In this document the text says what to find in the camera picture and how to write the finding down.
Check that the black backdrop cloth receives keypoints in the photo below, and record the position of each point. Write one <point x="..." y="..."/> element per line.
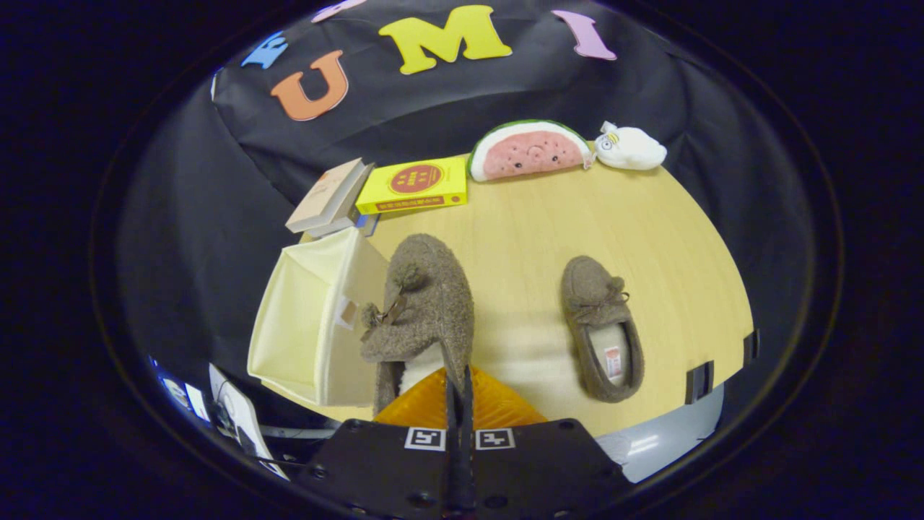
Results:
<point x="404" y="108"/>

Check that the blue book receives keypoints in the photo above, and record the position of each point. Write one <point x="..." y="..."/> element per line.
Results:
<point x="368" y="224"/>

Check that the brown fuzzy slipper shoe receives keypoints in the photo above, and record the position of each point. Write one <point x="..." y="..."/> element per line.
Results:
<point x="433" y="303"/>
<point x="595" y="296"/>

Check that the black table clamp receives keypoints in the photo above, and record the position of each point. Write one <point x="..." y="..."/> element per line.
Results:
<point x="751" y="348"/>
<point x="699" y="383"/>

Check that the white plush toy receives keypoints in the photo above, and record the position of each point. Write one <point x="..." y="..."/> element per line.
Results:
<point x="635" y="150"/>

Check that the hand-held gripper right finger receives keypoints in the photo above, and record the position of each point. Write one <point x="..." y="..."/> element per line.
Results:
<point x="541" y="462"/>

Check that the cream fabric storage box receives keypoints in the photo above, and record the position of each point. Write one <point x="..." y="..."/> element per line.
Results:
<point x="296" y="325"/>

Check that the watermelon slice plush toy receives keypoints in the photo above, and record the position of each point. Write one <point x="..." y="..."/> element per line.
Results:
<point x="530" y="153"/>

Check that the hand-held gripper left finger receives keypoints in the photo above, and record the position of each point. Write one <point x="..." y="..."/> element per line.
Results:
<point x="382" y="462"/>

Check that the white plastic device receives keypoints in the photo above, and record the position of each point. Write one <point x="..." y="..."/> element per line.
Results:
<point x="249" y="426"/>

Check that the white book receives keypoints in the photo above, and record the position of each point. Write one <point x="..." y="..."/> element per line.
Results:
<point x="355" y="202"/>

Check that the yellow book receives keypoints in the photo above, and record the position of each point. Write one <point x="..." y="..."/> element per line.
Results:
<point x="415" y="184"/>

